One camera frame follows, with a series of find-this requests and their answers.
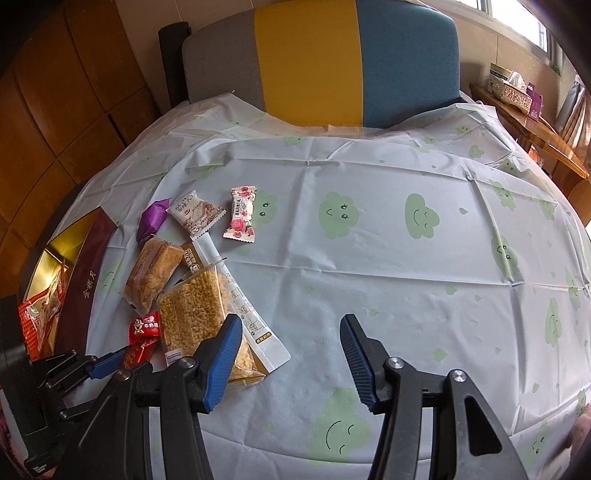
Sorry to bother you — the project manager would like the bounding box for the white snack packet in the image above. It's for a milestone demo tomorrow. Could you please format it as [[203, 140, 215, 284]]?
[[166, 190, 227, 240]]

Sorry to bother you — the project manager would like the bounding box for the clear cracker packet with barcode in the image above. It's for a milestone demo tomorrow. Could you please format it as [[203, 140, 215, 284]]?
[[157, 263, 269, 386]]

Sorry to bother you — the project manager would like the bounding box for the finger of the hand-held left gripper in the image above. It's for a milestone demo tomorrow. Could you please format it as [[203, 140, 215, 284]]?
[[28, 346, 131, 393], [39, 397, 100, 423]]

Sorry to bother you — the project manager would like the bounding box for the long white gold sachet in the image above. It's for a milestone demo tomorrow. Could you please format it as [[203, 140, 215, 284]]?
[[191, 233, 291, 374]]

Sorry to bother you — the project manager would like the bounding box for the purple snack packet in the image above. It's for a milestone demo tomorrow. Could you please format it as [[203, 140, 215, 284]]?
[[137, 198, 172, 243]]

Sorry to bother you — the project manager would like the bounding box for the small brown sachet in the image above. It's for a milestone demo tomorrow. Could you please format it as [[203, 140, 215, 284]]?
[[179, 241, 204, 275]]

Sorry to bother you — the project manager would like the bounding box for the small purple box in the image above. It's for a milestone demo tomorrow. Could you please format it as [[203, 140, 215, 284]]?
[[525, 82, 542, 120]]

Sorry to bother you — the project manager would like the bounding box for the red candy packet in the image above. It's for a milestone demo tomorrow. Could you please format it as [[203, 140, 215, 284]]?
[[121, 342, 158, 370], [128, 311, 161, 344]]

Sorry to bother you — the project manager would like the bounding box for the grey yellow blue headboard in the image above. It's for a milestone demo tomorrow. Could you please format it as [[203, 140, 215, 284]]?
[[182, 0, 462, 127]]

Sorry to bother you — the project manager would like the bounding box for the gold tin box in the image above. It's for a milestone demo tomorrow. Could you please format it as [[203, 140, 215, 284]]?
[[18, 208, 118, 365]]

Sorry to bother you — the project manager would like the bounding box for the wooden side table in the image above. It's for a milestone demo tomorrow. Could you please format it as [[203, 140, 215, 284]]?
[[468, 82, 591, 185]]

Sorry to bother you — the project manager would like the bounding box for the pink floral candy packet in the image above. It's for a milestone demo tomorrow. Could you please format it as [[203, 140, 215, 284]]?
[[223, 185, 257, 243]]

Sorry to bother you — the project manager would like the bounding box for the patterned tissue box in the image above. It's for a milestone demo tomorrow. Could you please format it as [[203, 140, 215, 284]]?
[[488, 65, 529, 112]]

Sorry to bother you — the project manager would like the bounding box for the cloud print table cover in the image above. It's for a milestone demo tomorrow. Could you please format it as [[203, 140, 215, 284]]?
[[60, 90, 591, 480]]

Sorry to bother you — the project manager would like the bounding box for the light curtain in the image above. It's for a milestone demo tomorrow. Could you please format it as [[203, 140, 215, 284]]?
[[554, 74, 591, 148]]

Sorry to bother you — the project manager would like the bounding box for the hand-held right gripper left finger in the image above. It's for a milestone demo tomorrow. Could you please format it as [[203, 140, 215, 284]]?
[[60, 314, 244, 480]]

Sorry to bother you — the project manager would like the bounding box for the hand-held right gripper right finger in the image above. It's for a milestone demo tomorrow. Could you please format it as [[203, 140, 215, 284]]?
[[339, 314, 529, 480]]

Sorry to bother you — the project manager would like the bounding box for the brown cake packet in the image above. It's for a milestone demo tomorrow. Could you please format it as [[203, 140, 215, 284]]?
[[122, 235, 184, 315]]

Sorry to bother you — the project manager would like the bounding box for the large red snack bag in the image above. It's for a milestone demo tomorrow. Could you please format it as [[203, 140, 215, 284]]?
[[18, 272, 65, 361]]

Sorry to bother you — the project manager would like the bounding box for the wooden wardrobe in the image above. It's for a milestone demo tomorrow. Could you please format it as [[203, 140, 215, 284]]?
[[0, 0, 185, 296]]

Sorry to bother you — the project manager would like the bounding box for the window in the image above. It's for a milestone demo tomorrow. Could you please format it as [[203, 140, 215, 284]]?
[[475, 0, 564, 65]]

